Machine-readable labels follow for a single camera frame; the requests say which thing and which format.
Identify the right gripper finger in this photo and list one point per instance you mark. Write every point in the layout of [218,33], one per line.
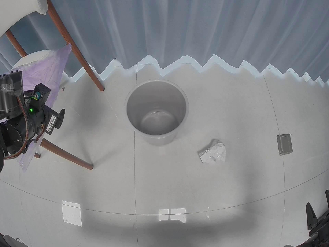
[327,202]
[311,219]

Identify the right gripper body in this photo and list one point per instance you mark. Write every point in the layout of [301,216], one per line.
[322,225]

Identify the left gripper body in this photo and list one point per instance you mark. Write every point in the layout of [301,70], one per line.
[33,125]

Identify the purple plastic bag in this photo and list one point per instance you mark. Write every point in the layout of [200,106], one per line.
[52,68]

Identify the white trash bin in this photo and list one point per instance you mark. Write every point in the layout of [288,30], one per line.
[156,139]

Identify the crumpled white paper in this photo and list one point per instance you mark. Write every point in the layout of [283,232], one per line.
[214,153]

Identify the white wooden chair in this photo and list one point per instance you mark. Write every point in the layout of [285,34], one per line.
[15,4]

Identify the pale blue curtain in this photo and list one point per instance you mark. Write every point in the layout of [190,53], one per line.
[180,22]

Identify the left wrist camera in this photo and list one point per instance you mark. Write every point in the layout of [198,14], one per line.
[42,93]

